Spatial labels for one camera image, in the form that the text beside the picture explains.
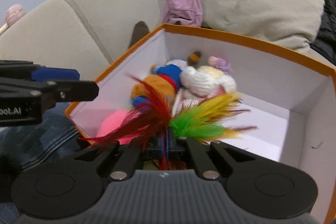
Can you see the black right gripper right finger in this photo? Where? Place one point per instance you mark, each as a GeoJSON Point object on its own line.
{"type": "Point", "coordinates": [196, 158]}

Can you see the red green feather toy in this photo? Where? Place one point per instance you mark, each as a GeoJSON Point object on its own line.
{"type": "Point", "coordinates": [202, 121]}

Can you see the orange cardboard box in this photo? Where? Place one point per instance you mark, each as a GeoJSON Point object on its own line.
{"type": "Point", "coordinates": [285, 99]}

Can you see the black puffer jacket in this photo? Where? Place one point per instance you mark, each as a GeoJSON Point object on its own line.
{"type": "Point", "coordinates": [324, 43]}

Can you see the pink massage hammer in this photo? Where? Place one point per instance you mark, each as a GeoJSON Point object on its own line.
{"type": "Point", "coordinates": [13, 14]}

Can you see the lilac cloth garment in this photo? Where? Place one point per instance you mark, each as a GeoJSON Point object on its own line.
{"type": "Point", "coordinates": [183, 12]}

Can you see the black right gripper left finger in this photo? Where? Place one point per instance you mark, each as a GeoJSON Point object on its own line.
{"type": "Point", "coordinates": [131, 159]}

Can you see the beige sofa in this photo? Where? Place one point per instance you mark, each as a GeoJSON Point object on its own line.
{"type": "Point", "coordinates": [86, 35]}

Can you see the white crochet bunny plush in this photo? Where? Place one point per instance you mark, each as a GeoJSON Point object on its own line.
{"type": "Point", "coordinates": [204, 82]}

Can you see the bear plush chef sailor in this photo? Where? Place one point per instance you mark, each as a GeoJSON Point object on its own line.
{"type": "Point", "coordinates": [166, 78]}

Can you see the pink green fluffy ball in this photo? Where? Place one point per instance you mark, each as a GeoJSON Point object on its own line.
{"type": "Point", "coordinates": [114, 121]}

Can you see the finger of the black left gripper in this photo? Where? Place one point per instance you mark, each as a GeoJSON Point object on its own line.
{"type": "Point", "coordinates": [42, 74]}
{"type": "Point", "coordinates": [70, 91]}

